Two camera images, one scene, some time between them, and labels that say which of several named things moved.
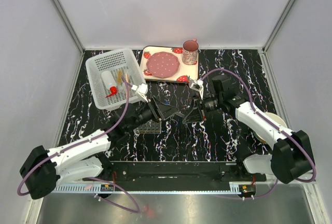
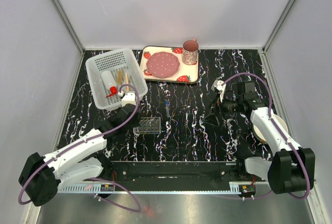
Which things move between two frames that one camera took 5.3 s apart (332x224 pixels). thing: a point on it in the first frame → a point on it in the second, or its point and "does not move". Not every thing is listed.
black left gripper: x=166 y=111 → x=136 y=123
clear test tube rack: x=150 y=127 does not move
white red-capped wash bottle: x=109 y=82 does not move
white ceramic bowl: x=275 y=119 does not move
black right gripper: x=194 y=114 → x=212 y=120
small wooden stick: x=120 y=75 does not move
